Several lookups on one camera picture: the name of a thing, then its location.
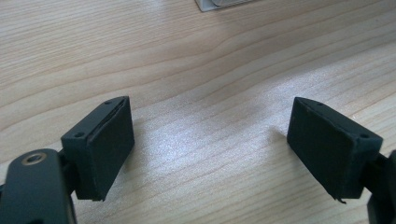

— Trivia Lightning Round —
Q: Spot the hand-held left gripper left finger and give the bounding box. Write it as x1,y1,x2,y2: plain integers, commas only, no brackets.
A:
60,95,135,202

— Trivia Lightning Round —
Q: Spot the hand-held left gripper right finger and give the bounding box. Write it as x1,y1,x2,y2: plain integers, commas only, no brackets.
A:
286,96,384,204

